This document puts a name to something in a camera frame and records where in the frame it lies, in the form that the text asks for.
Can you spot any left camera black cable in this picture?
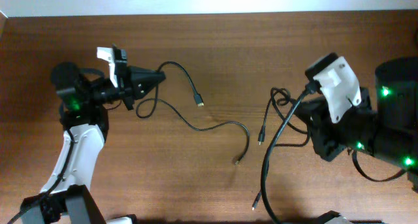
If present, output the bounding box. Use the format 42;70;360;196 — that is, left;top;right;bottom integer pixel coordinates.
6;125;78;224

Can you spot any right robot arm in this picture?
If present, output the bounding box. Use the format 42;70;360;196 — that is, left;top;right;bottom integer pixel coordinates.
295;57;417;191

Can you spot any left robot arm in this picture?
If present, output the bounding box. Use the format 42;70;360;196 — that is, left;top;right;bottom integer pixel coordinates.
10;46;165;223

